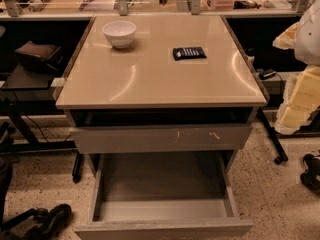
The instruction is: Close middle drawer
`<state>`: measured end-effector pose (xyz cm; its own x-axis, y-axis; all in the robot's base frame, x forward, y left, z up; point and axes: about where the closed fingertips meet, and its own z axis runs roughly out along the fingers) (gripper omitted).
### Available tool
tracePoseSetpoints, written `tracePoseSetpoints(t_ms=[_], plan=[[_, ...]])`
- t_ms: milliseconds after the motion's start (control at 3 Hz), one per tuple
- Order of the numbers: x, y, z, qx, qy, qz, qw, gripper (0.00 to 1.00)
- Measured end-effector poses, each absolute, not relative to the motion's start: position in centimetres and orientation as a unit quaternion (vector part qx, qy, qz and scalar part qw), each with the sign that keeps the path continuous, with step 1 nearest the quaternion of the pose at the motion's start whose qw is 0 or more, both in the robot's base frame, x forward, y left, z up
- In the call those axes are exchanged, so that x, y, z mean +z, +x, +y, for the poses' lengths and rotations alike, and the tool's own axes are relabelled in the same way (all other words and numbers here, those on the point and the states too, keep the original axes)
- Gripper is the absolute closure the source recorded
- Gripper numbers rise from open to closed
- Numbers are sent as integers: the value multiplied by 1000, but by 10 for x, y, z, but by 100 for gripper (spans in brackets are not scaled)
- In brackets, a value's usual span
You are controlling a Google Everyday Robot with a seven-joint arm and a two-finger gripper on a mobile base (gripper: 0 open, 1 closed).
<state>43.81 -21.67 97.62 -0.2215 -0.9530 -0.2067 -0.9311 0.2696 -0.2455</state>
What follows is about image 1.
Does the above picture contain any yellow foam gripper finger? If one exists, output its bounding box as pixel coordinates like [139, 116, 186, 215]
[275, 65, 320, 135]
[272, 23, 298, 50]

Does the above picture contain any grey drawer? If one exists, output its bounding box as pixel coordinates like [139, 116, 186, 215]
[70, 124, 252, 154]
[75, 152, 253, 240]

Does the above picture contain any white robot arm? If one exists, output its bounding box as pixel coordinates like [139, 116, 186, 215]
[272, 0, 320, 135]

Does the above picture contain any grey top drawer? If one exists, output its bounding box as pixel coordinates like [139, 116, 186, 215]
[70, 124, 252, 154]

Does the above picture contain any grey drawer cabinet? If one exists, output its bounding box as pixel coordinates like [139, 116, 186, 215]
[55, 14, 270, 178]

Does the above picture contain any black power adapter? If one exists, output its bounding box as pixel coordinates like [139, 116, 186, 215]
[257, 69, 276, 80]

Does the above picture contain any black table leg with caster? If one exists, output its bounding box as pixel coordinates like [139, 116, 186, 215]
[257, 108, 288, 165]

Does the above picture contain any dark shoe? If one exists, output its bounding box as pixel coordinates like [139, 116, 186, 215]
[300, 154, 320, 192]

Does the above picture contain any dark blue snack packet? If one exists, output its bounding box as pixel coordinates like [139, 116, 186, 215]
[172, 47, 206, 61]

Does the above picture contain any white ceramic bowl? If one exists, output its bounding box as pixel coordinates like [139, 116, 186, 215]
[102, 21, 136, 48]

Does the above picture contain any black caster leg left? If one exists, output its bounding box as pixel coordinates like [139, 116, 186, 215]
[72, 153, 83, 184]

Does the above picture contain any dark box on side table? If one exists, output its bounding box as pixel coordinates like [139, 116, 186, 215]
[15, 41, 63, 74]

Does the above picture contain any grey coiled spring object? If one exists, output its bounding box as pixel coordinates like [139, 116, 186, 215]
[28, 0, 51, 12]

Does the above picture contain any black side table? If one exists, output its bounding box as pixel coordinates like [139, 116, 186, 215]
[0, 65, 76, 153]

